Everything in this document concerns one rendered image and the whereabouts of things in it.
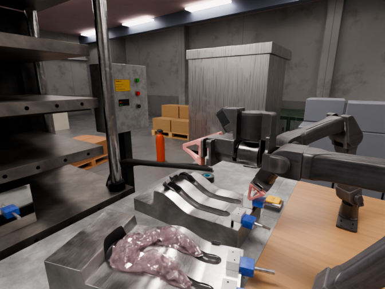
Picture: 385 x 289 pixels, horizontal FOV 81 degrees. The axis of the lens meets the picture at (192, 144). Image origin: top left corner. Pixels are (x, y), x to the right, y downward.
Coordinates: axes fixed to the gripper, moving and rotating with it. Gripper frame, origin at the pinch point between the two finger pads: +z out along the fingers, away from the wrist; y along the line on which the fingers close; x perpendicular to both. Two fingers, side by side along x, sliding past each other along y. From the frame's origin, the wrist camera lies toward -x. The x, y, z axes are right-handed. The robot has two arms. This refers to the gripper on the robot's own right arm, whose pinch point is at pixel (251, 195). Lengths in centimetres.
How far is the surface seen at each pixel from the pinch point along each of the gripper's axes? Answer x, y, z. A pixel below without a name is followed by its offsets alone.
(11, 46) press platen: -99, 41, -7
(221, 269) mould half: 6.3, 31.9, 5.9
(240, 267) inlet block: 9.8, 29.6, 2.5
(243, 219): 3.0, 13.0, 2.1
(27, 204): -65, 47, 45
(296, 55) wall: -143, -620, -60
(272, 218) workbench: 12.5, -10.6, 8.3
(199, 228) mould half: -6.7, 17.6, 14.9
